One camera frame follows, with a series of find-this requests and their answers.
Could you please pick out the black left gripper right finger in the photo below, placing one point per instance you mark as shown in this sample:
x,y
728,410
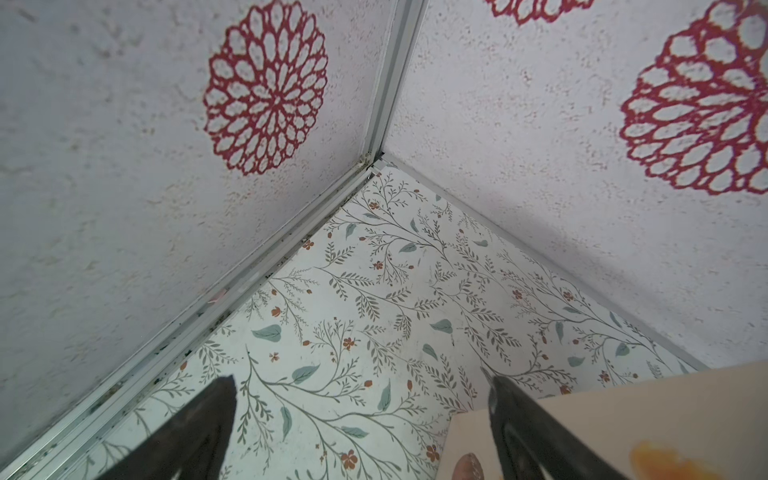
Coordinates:
x,y
532,444

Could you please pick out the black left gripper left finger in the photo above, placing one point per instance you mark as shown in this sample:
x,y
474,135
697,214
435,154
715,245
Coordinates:
x,y
192,444

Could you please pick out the printed white paper bag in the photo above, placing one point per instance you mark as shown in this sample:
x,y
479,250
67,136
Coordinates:
x,y
707,425

